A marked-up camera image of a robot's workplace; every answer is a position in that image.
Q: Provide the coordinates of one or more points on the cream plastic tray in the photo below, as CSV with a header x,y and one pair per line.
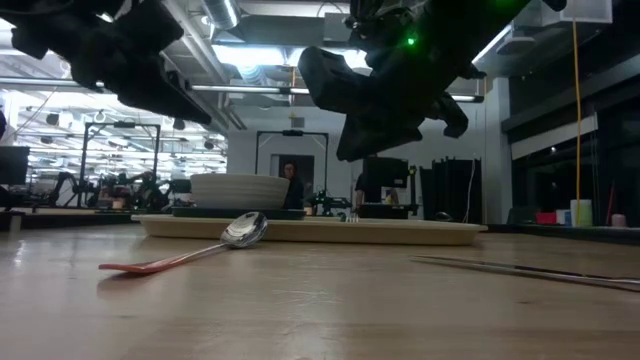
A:
x,y
350,234

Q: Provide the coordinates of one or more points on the black equipment table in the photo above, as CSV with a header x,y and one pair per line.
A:
x,y
390,211

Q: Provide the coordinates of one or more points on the red stick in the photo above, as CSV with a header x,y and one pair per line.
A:
x,y
609,210

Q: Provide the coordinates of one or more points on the white blue box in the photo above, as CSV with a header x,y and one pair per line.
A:
x,y
563,217

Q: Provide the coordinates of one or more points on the white ceiling box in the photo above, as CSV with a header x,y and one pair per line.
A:
x,y
585,12

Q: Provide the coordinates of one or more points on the white ribbed bowl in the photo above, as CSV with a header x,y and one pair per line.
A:
x,y
240,192

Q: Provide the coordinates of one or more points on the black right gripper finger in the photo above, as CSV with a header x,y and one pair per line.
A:
x,y
385,121
370,145

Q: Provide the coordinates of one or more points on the black curtain panels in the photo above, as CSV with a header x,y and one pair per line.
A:
x,y
450,190

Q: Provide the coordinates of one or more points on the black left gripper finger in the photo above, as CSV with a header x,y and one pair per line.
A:
x,y
170,106
187,97

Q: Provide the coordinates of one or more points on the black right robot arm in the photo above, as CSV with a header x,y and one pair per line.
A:
x,y
450,30

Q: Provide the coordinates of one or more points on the black gantry frame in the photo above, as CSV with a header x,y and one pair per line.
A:
x,y
292,133
120,124

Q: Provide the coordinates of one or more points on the red box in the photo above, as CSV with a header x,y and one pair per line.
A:
x,y
546,218

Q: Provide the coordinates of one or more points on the black dome object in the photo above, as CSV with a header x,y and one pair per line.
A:
x,y
443,217

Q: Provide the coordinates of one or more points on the pink cup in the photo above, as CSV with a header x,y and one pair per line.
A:
x,y
618,221

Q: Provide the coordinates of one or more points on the black background robot arm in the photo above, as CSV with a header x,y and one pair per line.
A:
x,y
327,202
67,185

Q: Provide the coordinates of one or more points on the black monitor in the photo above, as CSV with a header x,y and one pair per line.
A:
x,y
12,165
385,172

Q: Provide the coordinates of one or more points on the black side table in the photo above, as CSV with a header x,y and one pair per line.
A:
x,y
575,234

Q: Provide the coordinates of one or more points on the green white cylinder container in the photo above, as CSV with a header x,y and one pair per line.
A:
x,y
586,212

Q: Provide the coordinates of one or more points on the black workbench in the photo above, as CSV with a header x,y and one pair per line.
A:
x,y
60,220

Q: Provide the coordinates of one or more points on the long ceiling light bar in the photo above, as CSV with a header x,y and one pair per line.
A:
x,y
240,89

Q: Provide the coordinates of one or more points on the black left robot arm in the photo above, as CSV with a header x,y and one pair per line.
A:
x,y
50,6

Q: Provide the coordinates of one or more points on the silver air duct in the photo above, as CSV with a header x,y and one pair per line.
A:
x,y
222,12

